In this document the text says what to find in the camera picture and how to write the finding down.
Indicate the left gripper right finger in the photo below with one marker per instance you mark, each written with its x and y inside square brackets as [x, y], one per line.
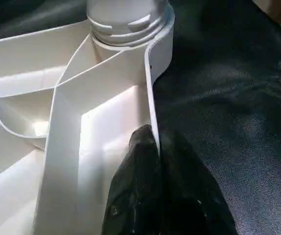
[189, 205]

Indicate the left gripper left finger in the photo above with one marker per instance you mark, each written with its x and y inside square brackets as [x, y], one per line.
[135, 196]

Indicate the white plastic table top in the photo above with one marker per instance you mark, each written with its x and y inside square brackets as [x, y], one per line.
[81, 107]

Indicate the white plastic table leg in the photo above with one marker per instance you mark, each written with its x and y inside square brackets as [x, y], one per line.
[128, 19]

